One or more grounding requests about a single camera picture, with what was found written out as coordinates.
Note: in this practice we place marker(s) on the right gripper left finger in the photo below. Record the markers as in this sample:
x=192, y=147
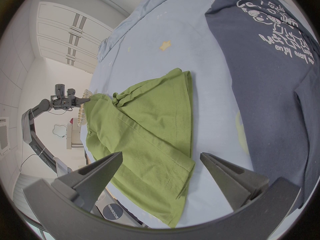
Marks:
x=95, y=179

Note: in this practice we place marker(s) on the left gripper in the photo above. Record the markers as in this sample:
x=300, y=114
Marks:
x=73, y=101

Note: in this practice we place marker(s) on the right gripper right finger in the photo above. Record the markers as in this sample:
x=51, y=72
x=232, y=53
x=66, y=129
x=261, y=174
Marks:
x=232, y=181

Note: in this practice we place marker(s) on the green shorts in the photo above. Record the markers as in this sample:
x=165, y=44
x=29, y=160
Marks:
x=150, y=139

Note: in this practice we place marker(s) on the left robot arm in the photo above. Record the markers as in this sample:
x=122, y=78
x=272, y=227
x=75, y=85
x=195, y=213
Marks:
x=27, y=124

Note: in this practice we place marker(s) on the round woven basket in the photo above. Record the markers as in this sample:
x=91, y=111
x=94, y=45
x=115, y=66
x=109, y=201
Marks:
x=81, y=114

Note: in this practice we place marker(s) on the bed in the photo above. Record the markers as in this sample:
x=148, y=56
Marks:
x=155, y=59

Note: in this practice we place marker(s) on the white small table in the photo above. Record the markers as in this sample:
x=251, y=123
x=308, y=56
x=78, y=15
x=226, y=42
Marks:
x=73, y=136

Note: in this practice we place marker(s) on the white wardrobe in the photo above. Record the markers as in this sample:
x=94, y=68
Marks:
x=62, y=34

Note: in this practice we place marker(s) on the pale blue quilt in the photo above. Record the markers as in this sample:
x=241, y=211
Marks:
x=125, y=26

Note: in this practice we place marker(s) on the dark blue printed T-shirt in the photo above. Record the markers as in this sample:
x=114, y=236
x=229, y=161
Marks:
x=262, y=96

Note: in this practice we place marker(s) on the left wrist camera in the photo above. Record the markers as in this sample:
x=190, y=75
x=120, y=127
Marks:
x=71, y=92

